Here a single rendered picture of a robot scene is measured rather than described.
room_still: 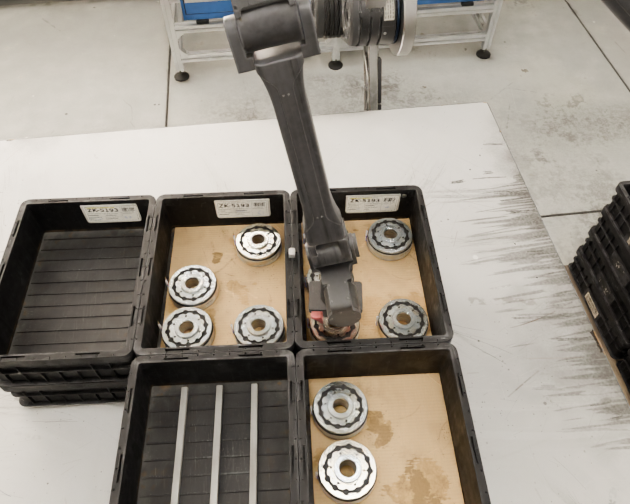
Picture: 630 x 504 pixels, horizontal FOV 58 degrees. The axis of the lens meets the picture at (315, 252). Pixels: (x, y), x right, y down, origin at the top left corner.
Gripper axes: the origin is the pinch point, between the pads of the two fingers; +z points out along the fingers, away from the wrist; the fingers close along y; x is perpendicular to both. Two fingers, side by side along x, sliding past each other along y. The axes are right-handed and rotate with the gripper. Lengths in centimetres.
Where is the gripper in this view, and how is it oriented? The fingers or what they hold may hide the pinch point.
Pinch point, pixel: (334, 319)
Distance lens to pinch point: 115.8
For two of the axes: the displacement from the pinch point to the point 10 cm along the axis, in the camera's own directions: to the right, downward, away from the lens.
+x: 0.2, -8.1, 5.9
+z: 0.1, 5.9, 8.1
